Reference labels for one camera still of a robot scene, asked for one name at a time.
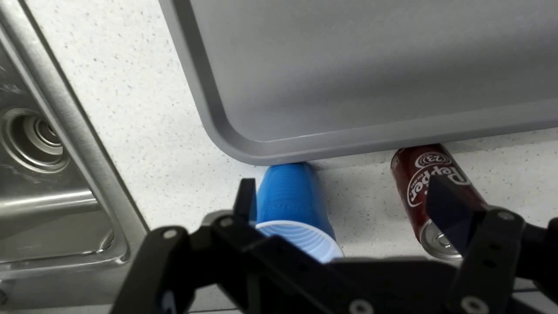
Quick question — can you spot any grey plastic tray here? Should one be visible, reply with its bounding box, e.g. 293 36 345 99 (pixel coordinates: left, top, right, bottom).
158 0 558 165

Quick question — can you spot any red soda can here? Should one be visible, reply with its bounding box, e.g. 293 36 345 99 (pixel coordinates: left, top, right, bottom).
388 143 490 261

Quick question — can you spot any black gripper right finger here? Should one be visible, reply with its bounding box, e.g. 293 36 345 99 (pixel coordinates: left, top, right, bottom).
423 172 558 314

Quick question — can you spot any blue plastic cup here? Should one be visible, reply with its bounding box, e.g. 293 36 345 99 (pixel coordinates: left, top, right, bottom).
254 162 345 265

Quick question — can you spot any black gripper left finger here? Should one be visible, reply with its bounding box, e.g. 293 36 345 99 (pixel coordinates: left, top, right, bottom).
109 176 373 314

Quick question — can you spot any steel double sink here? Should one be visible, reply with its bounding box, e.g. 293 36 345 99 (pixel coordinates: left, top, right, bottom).
0 0 150 314

